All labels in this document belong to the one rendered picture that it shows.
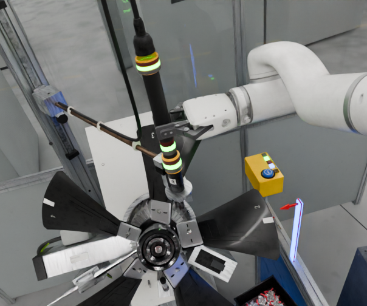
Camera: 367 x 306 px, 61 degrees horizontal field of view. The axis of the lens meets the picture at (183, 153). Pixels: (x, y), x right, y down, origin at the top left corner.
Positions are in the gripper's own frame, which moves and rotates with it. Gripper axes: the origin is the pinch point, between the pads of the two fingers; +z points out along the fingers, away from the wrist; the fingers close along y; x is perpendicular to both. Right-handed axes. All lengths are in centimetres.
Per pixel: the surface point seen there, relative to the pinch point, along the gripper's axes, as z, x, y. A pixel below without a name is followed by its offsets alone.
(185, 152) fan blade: -4.7, -18.0, 11.2
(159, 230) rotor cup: 7.8, -31.5, -2.2
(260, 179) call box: -32, -51, 23
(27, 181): 69, -59, 70
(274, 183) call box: -38, -53, 21
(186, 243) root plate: 1.5, -39.0, -3.6
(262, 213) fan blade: -23.3, -40.8, 0.7
